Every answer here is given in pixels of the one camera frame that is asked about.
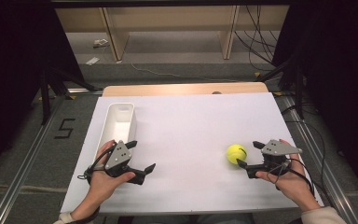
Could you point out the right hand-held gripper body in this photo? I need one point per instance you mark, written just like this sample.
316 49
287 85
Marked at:
276 155

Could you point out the white board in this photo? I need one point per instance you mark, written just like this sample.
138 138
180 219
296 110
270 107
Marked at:
192 130

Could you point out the white paper slip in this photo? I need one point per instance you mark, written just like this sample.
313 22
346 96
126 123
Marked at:
92 60

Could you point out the aluminium rail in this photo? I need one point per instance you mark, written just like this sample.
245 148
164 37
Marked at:
323 165
21 174

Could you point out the person's left hand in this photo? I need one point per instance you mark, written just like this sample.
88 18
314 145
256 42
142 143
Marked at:
104 183

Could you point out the black stand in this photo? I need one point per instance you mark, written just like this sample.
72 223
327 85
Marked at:
48 90
296 81

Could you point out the yellow tennis ball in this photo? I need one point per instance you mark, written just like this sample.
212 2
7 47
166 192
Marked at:
236 154

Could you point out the wooden shelf unit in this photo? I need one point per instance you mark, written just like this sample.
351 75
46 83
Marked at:
174 18

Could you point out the small paper packet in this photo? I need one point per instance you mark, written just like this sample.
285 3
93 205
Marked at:
101 42

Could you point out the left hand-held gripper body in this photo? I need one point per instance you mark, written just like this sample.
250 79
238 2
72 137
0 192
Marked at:
118 157

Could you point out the person's right hand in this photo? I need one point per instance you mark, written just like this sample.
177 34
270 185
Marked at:
292 183

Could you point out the wooden table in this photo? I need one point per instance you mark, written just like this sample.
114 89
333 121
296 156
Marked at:
183 88

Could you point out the dark curtain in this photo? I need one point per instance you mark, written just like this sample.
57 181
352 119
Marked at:
12 77
345 77

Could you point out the white plastic bin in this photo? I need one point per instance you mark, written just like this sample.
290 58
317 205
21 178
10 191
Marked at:
119 124

